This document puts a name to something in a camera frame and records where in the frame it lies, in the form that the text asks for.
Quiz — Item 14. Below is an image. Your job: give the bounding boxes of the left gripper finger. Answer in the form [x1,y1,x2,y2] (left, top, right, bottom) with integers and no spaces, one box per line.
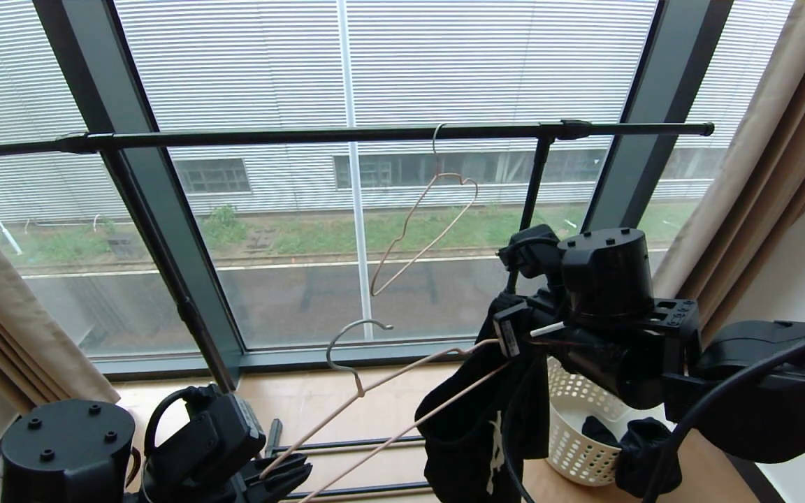
[261,471,310,503]
[247,453,313,487]

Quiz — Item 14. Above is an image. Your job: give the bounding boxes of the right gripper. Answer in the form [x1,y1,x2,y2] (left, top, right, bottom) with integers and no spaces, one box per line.
[490,297,666,410]

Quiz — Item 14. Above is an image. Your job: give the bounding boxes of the pink clothes hanger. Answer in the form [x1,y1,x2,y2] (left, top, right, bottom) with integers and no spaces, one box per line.
[370,124,479,298]
[259,319,512,503]

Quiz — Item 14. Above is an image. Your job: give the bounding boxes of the black shorts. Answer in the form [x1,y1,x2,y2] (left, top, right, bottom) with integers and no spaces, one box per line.
[414,311,551,503]

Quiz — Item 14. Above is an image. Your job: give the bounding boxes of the white laundry basket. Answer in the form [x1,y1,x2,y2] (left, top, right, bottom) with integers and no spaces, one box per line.
[546,356,630,488]

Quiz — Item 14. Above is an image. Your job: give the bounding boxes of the black clothes rack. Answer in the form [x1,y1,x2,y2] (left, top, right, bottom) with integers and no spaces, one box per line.
[0,120,716,503]

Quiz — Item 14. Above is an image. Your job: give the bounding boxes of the black garment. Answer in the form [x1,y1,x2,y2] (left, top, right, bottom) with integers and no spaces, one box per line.
[581,416,684,498]

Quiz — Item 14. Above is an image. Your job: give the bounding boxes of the beige curtain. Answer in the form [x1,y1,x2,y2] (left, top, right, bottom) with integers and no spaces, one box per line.
[0,189,122,413]
[654,0,805,343]

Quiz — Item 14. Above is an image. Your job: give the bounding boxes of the window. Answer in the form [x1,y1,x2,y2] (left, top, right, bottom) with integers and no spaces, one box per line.
[0,0,795,381]

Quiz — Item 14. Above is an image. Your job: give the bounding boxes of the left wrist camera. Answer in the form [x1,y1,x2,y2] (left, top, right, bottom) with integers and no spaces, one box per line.
[144,383,268,490]

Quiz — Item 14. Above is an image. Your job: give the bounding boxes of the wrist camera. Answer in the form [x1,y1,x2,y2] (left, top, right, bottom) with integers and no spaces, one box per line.
[498,224,563,280]
[144,383,268,490]

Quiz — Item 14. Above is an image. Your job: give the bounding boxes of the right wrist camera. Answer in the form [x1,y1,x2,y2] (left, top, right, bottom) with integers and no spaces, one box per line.
[498,224,563,280]

